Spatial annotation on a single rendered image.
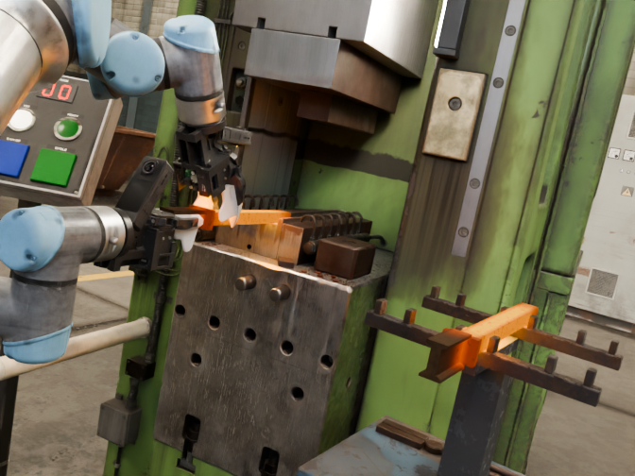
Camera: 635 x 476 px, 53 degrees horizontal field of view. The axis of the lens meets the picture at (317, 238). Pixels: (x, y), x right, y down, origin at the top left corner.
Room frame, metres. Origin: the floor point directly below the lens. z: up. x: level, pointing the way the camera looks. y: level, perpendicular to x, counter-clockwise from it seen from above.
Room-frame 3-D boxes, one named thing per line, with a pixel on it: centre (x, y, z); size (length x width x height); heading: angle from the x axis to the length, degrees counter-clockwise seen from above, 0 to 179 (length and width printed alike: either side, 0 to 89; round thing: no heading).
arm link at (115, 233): (0.84, 0.29, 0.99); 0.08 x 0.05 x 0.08; 67
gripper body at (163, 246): (0.92, 0.26, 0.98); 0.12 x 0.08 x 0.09; 157
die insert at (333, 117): (1.53, 0.00, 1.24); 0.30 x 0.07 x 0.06; 157
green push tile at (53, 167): (1.32, 0.57, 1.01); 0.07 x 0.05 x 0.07; 92
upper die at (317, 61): (1.50, 0.04, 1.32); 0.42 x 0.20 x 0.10; 157
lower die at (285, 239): (1.50, 0.04, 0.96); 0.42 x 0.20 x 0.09; 157
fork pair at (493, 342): (0.91, -0.28, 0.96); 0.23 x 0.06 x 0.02; 149
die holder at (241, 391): (1.49, -0.01, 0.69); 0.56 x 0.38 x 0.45; 157
